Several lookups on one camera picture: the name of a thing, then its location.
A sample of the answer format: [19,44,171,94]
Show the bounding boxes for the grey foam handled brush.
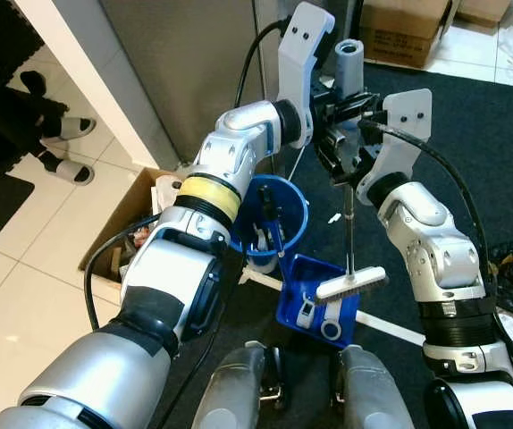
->
[315,39,390,301]

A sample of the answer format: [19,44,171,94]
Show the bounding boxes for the dark floor carpet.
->
[149,63,513,429]

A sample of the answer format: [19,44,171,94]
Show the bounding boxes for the grey robot leg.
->
[337,344,414,429]
[192,341,271,429]

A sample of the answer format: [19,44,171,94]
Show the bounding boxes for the white plastic clip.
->
[295,298,317,329]

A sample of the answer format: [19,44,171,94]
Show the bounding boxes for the blue plastic bucket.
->
[237,173,311,271]

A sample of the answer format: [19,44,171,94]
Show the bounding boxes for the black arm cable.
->
[83,20,291,333]
[368,123,513,394]

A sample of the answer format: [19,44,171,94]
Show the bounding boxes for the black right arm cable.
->
[368,123,513,394]

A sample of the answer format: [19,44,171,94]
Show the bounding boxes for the open cardboard box with rubbish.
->
[80,166,190,307]

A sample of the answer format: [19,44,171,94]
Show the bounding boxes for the printed cardboard box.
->
[359,0,458,70]

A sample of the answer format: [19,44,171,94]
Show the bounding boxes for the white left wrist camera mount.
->
[277,3,338,150]

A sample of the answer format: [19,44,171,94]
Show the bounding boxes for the plain cardboard box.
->
[453,0,513,29]

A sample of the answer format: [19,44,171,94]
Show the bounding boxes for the grey slipper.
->
[58,116,97,141]
[46,159,96,187]

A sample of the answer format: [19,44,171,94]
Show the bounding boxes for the blue dustpan with long handle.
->
[258,183,363,349]

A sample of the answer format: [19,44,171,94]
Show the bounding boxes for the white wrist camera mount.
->
[277,3,338,150]
[357,88,433,196]

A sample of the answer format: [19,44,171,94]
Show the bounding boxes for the white crumpled paper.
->
[154,174,186,211]

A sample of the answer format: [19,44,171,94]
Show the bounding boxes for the metal door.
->
[98,0,365,166]

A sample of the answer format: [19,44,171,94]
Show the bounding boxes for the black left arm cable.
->
[83,20,291,333]

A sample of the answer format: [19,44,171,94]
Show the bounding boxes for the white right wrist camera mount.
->
[357,88,433,196]

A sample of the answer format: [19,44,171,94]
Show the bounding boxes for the grey right robot leg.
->
[337,344,414,429]

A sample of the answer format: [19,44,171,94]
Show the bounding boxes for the grey left robot leg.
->
[192,341,271,429]

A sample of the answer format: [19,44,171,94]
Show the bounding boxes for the person's legs in black trousers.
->
[0,70,70,171]

